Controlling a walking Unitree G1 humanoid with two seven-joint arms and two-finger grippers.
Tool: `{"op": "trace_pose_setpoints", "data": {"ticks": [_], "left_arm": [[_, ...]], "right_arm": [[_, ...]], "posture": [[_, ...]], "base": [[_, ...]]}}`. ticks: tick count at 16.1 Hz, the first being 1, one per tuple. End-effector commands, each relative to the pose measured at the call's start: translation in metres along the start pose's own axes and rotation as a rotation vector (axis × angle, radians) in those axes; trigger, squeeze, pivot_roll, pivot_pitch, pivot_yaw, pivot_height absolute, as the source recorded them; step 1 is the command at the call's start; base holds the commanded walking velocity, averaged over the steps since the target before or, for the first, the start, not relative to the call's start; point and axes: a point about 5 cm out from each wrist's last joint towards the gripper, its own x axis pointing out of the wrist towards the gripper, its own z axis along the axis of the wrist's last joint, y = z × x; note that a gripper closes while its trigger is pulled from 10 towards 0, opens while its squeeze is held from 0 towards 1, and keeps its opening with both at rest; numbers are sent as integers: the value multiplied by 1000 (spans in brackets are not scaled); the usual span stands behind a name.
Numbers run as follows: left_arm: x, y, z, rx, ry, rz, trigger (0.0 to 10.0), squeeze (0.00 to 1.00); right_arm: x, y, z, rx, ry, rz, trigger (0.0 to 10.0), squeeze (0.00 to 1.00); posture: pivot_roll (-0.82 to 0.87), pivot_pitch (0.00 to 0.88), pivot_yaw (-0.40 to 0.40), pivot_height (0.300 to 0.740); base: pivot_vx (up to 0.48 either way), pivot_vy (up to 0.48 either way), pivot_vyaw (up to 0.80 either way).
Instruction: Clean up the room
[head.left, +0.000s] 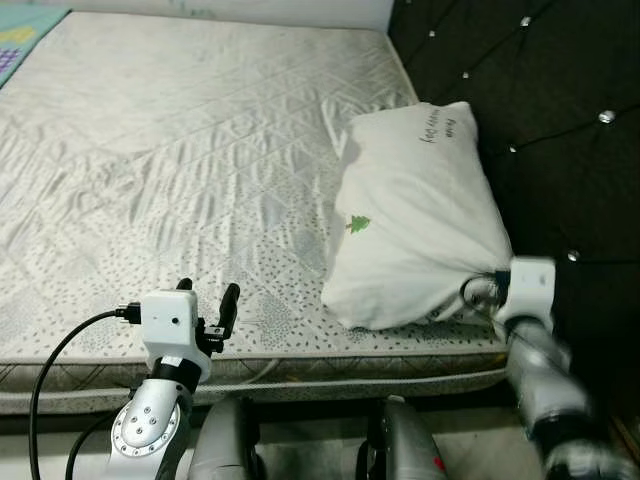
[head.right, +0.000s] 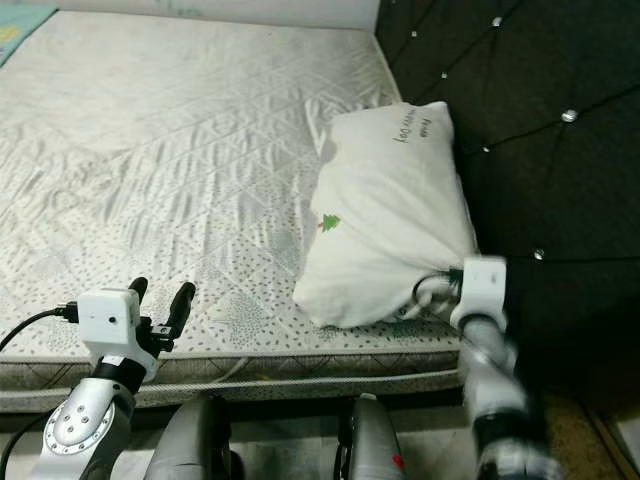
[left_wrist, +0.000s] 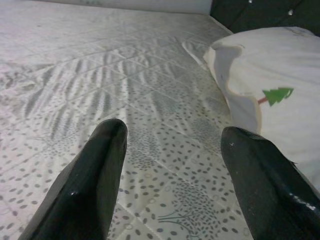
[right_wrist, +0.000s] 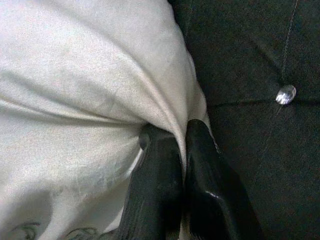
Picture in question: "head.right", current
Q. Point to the white pillow with tree print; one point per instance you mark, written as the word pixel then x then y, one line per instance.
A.
pixel 390 210

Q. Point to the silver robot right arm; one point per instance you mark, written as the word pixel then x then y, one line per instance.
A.
pixel 495 380

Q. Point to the silver robot left leg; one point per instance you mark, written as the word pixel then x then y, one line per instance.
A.
pixel 190 440

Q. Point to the silver robot leg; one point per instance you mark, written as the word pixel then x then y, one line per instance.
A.
pixel 370 440
pixel 190 440

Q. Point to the white quilted mattress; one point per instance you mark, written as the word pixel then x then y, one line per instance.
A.
pixel 160 150

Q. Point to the silver robot right leg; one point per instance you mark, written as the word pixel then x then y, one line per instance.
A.
pixel 370 440

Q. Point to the teal blanket with colourful shapes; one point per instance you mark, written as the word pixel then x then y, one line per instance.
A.
pixel 20 30

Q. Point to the black tufted headboard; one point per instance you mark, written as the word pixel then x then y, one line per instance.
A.
pixel 540 80

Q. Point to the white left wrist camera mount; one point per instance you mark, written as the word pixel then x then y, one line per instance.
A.
pixel 105 320

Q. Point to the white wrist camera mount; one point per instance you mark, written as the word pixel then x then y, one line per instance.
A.
pixel 482 285
pixel 105 320

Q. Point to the dark bed frame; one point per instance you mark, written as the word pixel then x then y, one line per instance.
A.
pixel 280 400

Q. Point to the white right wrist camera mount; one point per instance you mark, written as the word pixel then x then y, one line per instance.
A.
pixel 482 285

